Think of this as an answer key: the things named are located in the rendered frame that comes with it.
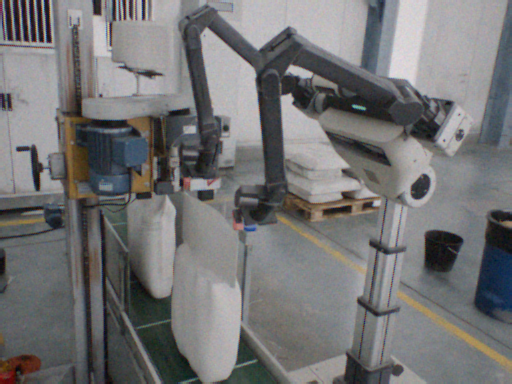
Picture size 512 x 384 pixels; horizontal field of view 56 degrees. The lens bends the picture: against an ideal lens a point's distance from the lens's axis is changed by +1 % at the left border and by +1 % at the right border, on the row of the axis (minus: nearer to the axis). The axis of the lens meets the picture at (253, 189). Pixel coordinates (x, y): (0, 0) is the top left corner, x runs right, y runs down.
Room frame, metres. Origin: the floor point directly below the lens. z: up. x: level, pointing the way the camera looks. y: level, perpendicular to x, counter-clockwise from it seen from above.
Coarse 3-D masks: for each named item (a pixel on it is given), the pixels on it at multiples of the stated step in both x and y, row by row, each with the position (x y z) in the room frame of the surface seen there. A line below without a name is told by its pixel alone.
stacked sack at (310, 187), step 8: (296, 176) 4.63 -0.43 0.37; (344, 176) 4.73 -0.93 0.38; (296, 184) 4.54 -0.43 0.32; (304, 184) 4.46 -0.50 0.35; (312, 184) 4.39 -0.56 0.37; (320, 184) 4.42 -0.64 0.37; (328, 184) 4.45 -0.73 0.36; (336, 184) 4.49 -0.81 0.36; (344, 184) 4.54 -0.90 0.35; (352, 184) 4.59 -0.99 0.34; (304, 192) 4.43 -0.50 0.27; (312, 192) 4.34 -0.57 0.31; (320, 192) 4.38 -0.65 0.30; (328, 192) 4.44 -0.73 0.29
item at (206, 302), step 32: (192, 224) 1.74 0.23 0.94; (224, 224) 1.63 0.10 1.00; (192, 256) 1.71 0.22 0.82; (224, 256) 1.54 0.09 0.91; (192, 288) 1.60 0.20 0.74; (224, 288) 1.54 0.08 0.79; (192, 320) 1.58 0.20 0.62; (224, 320) 1.51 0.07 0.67; (192, 352) 1.57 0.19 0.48; (224, 352) 1.51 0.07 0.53
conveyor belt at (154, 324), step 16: (112, 208) 3.35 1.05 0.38; (112, 224) 3.04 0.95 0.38; (144, 304) 2.05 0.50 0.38; (160, 304) 2.06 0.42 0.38; (144, 320) 1.92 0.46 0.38; (160, 320) 1.92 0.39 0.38; (144, 336) 1.79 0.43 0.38; (160, 336) 1.80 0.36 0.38; (160, 352) 1.69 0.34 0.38; (176, 352) 1.70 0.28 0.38; (240, 352) 1.73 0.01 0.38; (160, 368) 1.59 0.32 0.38; (176, 368) 1.60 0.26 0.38; (240, 368) 1.63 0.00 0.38; (256, 368) 1.63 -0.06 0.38
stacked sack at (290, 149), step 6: (288, 144) 5.08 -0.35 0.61; (294, 144) 5.08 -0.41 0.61; (300, 144) 5.14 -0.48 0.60; (306, 144) 5.14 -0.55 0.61; (312, 144) 5.09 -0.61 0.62; (318, 144) 5.12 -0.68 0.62; (288, 150) 4.81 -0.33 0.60; (294, 150) 4.80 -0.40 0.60; (300, 150) 4.81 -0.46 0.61; (306, 150) 4.82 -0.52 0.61; (312, 150) 4.85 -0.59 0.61; (288, 156) 4.71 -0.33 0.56
